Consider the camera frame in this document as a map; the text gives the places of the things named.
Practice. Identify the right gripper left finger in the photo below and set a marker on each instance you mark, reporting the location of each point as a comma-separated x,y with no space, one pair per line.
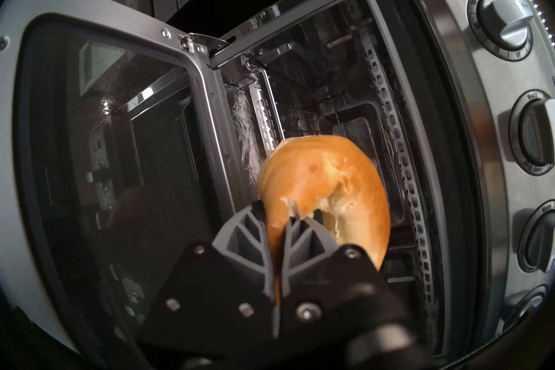
217,286

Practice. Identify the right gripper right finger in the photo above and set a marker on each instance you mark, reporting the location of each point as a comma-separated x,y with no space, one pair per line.
329,286

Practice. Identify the glass toaster oven door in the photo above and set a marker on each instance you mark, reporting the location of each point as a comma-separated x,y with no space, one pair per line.
108,135

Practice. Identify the silver oven knob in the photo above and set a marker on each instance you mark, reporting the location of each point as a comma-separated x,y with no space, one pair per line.
535,133
540,243
524,308
505,22

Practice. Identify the golden brown bagel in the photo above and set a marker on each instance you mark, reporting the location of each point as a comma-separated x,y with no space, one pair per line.
312,174

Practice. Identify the foil covered crumb tray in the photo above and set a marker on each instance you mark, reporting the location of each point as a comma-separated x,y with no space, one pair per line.
243,126

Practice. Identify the stainless steel toaster oven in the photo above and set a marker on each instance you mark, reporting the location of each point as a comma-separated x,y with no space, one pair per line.
477,113

